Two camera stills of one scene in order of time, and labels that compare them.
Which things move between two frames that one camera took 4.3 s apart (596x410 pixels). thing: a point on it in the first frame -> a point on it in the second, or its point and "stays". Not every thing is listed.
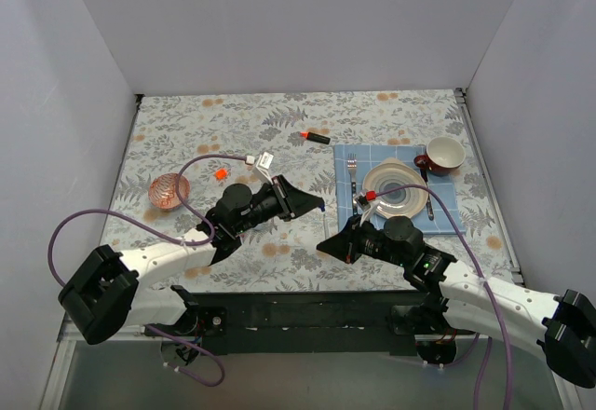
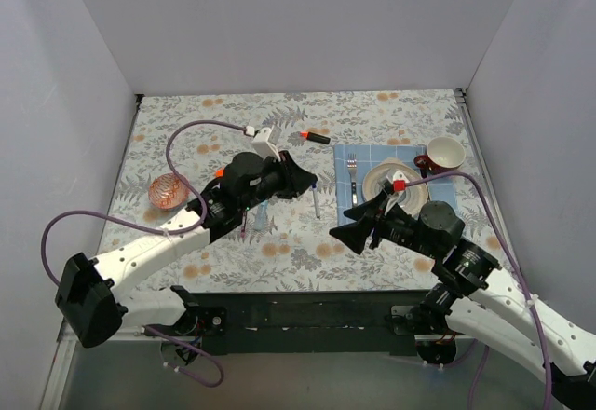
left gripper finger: x=294 y=201 -> x=300 y=180
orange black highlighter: x=317 y=137 stays
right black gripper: x=352 y=240 -> x=378 y=220
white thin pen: x=324 y=225 -> x=317 y=205
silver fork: x=352 y=163 stays
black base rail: x=357 y=323 stays
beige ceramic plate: x=406 y=201 stays
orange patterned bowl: x=163 y=190 stays
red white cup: x=443 y=156 stays
